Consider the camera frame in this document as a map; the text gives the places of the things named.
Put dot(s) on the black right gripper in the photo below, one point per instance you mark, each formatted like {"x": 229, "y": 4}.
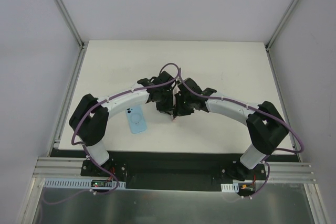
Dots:
{"x": 181, "y": 107}

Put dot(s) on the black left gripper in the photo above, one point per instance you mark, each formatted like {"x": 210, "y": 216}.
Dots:
{"x": 166, "y": 106}

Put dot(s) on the pink phone case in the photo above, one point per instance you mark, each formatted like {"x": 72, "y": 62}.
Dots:
{"x": 176, "y": 93}

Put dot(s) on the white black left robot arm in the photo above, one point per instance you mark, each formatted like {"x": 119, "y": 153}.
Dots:
{"x": 90, "y": 118}

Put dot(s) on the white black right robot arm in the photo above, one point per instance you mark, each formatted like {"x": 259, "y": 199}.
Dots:
{"x": 264, "y": 124}

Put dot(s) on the light blue phone case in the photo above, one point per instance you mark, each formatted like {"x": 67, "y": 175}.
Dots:
{"x": 136, "y": 120}

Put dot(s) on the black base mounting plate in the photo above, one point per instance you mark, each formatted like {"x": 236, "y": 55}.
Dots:
{"x": 178, "y": 182}

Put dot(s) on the right white cable duct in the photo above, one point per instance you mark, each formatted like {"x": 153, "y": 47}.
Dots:
{"x": 230, "y": 188}

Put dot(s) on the white cable duct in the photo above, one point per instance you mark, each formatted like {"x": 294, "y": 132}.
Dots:
{"x": 230, "y": 188}
{"x": 75, "y": 183}

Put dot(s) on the left aluminium corner post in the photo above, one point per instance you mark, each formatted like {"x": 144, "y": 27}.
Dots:
{"x": 70, "y": 23}

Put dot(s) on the aluminium corner post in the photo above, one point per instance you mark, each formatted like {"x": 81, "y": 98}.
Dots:
{"x": 280, "y": 26}
{"x": 70, "y": 23}

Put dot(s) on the right aluminium corner post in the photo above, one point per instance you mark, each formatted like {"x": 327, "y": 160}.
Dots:
{"x": 280, "y": 26}

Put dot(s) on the left white cable duct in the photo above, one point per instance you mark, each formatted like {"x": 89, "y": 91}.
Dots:
{"x": 75, "y": 183}

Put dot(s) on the aluminium front frame rail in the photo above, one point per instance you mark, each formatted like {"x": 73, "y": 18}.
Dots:
{"x": 275, "y": 172}

